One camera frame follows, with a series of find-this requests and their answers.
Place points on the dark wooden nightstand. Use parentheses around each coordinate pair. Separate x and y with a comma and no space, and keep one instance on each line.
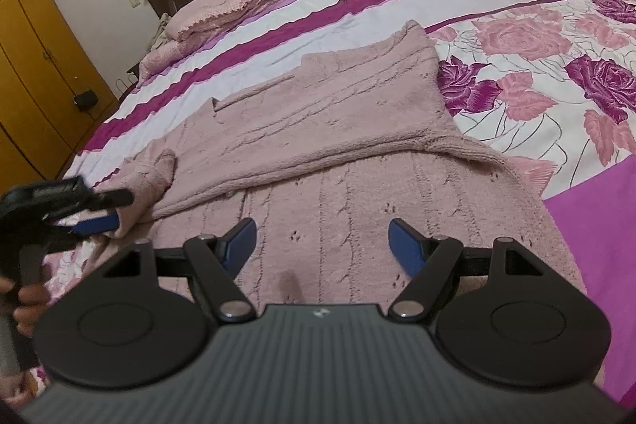
(133,74)

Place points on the yellow wooden wardrobe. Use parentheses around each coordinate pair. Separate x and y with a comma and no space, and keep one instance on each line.
(35,56)

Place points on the pink knitted sweater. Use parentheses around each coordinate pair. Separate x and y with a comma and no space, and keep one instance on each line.
(348,121)

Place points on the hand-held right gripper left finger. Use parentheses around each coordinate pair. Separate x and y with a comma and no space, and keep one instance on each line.
(238,245)

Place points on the floral striped bed sheet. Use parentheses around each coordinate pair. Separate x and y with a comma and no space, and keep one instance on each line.
(546,56)

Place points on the small black bag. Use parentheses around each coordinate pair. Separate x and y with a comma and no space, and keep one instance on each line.
(86,100)

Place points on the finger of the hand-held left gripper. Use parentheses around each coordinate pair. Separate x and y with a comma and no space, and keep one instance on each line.
(113,199)
(97,225)

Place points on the person's left hand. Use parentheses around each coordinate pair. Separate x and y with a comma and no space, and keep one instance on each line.
(27,305)

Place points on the beige cloth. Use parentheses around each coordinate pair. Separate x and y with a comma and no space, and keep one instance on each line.
(159,34)

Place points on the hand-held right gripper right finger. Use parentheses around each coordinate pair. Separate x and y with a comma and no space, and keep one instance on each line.
(405,245)

